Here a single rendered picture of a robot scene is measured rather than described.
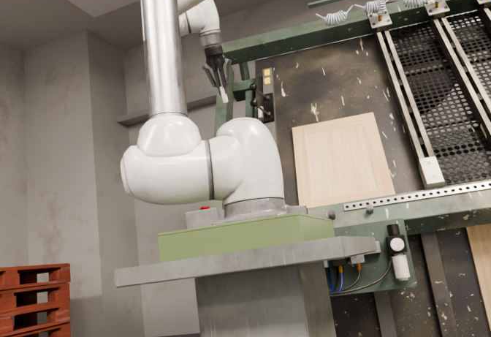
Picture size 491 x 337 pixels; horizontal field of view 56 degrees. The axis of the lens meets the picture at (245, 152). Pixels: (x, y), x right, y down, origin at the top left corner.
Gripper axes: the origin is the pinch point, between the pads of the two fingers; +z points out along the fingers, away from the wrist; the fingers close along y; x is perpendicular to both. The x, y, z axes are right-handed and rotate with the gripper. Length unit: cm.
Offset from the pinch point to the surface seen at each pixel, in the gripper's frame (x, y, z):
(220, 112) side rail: -35.5, 13.7, 10.6
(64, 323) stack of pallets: -101, 199, 156
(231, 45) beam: -73, 9, -21
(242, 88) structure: -62, 6, 3
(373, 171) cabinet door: 2, -54, 43
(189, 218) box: 42, 12, 37
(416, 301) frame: 15, -61, 95
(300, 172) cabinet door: -1.6, -24.5, 39.2
